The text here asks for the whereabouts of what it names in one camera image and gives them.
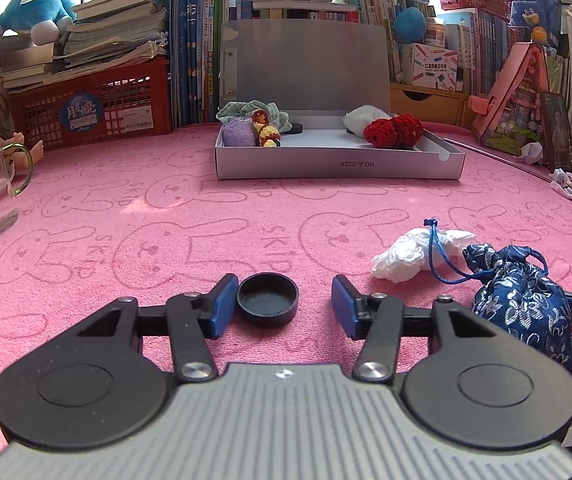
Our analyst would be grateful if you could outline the pink bag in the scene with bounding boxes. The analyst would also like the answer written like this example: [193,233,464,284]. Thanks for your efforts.
[468,42,557,156]

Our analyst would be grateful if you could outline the blue printed carton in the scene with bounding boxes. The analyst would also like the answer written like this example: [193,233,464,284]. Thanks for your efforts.
[508,0,565,54]

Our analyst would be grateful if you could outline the row of thin books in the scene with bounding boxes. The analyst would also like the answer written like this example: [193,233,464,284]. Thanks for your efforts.
[458,7,518,96]

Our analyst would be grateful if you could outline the grey lidded storage box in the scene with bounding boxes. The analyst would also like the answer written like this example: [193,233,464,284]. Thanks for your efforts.
[214,20,467,181]

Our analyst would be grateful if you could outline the wooden drawer organiser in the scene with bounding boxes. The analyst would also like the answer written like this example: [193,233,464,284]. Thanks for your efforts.
[390,82,487,129]

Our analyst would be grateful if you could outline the row of tall blue books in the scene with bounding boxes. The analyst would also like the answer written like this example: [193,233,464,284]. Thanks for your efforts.
[170,0,227,129]

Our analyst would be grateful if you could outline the blue floral drawstring pouch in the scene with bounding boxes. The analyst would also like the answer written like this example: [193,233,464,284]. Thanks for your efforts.
[423,217,572,384]

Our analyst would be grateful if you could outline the red crochet ball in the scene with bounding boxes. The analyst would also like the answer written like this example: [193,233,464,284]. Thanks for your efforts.
[362,117,401,150]
[391,113,425,146]

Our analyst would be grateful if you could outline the pink rabbit print mat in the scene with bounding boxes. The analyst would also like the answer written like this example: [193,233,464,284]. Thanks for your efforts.
[0,122,572,467]

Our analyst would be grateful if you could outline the purple plush toy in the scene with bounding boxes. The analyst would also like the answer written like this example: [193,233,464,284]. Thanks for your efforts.
[222,115,260,149]

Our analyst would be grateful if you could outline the blue and white plush toy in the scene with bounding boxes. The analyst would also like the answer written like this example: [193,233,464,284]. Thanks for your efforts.
[0,0,77,44]

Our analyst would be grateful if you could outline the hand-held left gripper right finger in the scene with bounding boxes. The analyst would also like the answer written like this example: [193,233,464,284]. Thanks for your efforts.
[331,274,510,386]

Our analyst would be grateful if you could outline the white fluffy plush toy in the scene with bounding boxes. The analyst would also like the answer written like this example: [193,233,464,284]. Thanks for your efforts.
[342,105,392,136]

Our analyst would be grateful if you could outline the blue plush ball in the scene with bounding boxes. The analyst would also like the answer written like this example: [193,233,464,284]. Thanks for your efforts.
[392,6,427,44]

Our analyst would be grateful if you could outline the stack of lying books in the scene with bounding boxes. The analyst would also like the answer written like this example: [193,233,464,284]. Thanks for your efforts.
[1,0,172,94]

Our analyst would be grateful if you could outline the small crumpled white paper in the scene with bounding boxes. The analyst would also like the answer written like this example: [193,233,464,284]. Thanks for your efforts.
[516,141,547,165]

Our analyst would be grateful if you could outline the crumpled white tissue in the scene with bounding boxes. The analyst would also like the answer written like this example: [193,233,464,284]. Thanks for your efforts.
[371,226,477,284]

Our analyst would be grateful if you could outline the black round cap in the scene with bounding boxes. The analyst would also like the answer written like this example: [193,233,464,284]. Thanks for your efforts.
[236,272,300,330]

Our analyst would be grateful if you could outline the white colourful printed box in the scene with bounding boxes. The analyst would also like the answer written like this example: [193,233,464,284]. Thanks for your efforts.
[402,42,460,92]

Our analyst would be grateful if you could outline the red plastic crate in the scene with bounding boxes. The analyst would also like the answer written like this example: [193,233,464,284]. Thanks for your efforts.
[10,57,173,152]

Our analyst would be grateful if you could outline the yellow and red crochet doll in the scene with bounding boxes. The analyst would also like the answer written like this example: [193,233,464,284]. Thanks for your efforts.
[251,107,283,150]

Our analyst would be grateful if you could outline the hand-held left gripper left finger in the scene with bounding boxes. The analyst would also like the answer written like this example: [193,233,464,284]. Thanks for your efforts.
[76,272,240,384]

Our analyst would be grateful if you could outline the row of colourful small books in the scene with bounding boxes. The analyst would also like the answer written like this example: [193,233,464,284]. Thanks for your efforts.
[226,0,440,84]

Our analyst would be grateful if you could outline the green checked cloth pouch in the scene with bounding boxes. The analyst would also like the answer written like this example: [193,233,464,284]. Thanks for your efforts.
[216,100,292,132]

